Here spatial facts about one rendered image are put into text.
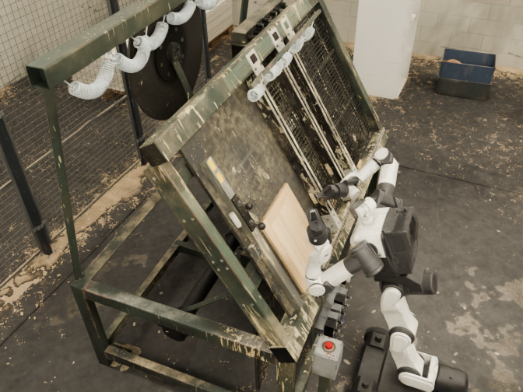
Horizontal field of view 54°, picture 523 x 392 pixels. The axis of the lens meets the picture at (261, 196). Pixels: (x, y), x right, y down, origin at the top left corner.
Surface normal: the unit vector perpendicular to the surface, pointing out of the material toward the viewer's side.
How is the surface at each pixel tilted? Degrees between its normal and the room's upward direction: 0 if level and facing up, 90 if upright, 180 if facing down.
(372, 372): 0
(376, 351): 0
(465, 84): 90
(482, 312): 0
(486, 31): 90
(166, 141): 60
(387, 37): 90
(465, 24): 90
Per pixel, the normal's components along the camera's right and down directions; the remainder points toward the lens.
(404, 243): -0.38, 0.59
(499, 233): -0.02, -0.77
